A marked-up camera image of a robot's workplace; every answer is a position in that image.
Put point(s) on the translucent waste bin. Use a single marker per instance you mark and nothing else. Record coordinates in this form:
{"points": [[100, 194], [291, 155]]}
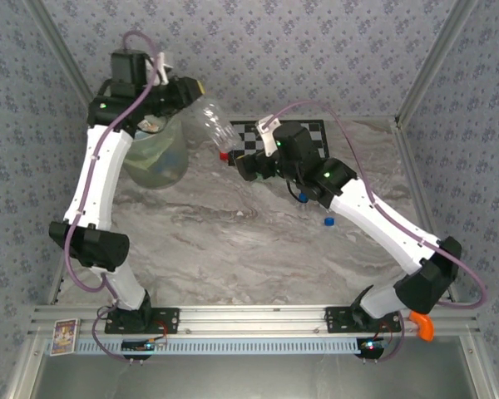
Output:
{"points": [[166, 145]]}

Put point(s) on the circuit board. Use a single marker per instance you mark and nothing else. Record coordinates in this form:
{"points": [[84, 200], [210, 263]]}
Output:
{"points": [[143, 345], [372, 346]]}

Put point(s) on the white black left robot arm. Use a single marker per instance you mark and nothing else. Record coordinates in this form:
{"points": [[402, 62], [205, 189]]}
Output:
{"points": [[95, 178]]}

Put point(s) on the blue label clear bottle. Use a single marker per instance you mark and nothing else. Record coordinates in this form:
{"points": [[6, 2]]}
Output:
{"points": [[329, 222]]}

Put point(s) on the aluminium side rail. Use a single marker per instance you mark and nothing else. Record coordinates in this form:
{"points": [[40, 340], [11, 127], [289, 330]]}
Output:
{"points": [[413, 174], [57, 291]]}

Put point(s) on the left circuit board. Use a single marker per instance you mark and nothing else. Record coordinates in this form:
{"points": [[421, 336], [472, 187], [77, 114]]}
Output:
{"points": [[143, 345]]}

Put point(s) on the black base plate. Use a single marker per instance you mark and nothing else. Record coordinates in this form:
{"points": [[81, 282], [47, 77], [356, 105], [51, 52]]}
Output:
{"points": [[337, 320], [170, 318]]}

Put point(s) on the right circuit board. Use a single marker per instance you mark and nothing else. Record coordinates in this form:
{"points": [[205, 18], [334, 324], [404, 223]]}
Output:
{"points": [[372, 346]]}

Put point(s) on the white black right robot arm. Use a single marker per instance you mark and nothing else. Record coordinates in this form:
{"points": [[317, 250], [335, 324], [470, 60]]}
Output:
{"points": [[378, 220]]}

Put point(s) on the small card sticker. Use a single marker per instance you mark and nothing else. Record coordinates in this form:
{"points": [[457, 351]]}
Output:
{"points": [[64, 336]]}

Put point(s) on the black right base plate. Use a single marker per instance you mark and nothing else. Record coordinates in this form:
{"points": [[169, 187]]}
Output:
{"points": [[337, 320]]}

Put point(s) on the orange plastic hook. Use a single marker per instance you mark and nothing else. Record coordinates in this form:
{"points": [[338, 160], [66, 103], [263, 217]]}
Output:
{"points": [[425, 328]]}

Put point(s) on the clear bottle blue cap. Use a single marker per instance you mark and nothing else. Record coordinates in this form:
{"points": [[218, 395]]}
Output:
{"points": [[302, 197]]}

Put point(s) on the aluminium frame post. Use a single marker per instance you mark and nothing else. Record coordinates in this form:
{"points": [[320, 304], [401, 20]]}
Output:
{"points": [[58, 45], [442, 45]]}

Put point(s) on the red and black block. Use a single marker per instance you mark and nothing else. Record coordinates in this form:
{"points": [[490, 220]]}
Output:
{"points": [[223, 156]]}

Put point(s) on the black grey checkerboard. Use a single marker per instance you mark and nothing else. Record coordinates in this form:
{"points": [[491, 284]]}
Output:
{"points": [[245, 141]]}

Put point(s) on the clear bottle white cap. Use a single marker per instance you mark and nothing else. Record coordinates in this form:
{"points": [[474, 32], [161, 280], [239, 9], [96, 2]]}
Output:
{"points": [[216, 122]]}

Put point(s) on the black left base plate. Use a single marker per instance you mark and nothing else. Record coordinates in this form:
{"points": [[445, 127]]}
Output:
{"points": [[170, 318]]}

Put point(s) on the aluminium mounting rail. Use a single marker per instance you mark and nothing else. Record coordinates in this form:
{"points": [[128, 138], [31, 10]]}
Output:
{"points": [[253, 320]]}

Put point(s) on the blue label bottle white cap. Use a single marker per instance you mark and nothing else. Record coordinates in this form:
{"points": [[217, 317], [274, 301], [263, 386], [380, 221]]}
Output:
{"points": [[172, 160]]}

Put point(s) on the green plastic bottle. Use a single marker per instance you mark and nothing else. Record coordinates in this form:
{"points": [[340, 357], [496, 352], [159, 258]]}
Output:
{"points": [[261, 177]]}

